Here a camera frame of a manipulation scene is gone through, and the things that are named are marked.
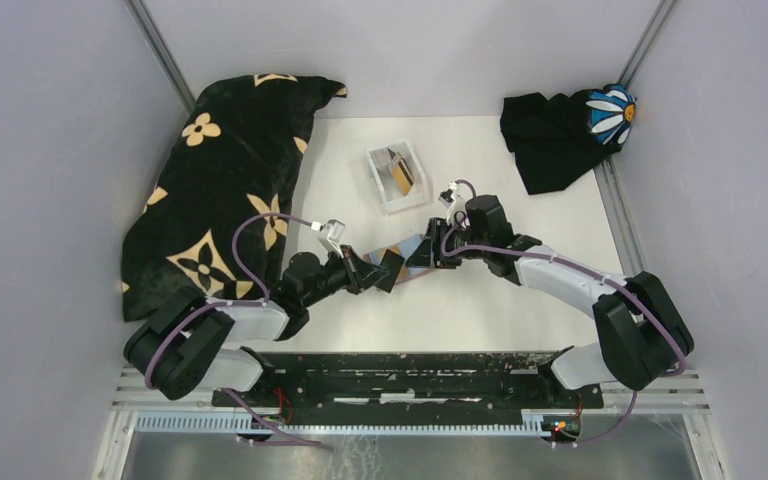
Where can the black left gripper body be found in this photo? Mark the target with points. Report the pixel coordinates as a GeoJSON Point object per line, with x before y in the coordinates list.
{"type": "Point", "coordinates": [339, 274]}

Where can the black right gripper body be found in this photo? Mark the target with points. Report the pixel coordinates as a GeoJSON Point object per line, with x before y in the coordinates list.
{"type": "Point", "coordinates": [458, 240]}

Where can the tan leather card holder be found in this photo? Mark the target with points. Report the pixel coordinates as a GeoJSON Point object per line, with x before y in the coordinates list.
{"type": "Point", "coordinates": [405, 248]}

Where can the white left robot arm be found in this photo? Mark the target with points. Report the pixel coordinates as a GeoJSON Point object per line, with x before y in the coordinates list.
{"type": "Point", "coordinates": [183, 345]}

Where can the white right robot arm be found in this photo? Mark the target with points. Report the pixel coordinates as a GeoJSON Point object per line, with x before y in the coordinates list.
{"type": "Point", "coordinates": [641, 336]}

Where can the gold credit card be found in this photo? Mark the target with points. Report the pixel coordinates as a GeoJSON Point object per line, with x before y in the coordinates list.
{"type": "Point", "coordinates": [403, 176]}

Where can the clear acrylic card tray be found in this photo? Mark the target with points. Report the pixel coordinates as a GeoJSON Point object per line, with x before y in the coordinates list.
{"type": "Point", "coordinates": [390, 198]}

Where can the stack of grey cards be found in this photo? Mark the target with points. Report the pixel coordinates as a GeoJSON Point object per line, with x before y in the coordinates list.
{"type": "Point", "coordinates": [384, 159]}

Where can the black floral pillow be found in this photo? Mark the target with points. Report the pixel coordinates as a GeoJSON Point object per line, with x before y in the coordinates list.
{"type": "Point", "coordinates": [217, 218]}

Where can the black cloth with daisy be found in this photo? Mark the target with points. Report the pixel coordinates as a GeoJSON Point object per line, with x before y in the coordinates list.
{"type": "Point", "coordinates": [557, 140]}

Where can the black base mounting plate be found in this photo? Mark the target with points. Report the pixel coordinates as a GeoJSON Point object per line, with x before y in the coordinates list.
{"type": "Point", "coordinates": [413, 389]}

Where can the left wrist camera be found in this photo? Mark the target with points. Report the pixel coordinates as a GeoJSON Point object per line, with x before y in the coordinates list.
{"type": "Point", "coordinates": [329, 235]}

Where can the aluminium rail frame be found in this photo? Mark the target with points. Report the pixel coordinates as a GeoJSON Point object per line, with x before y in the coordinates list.
{"type": "Point", "coordinates": [662, 432]}

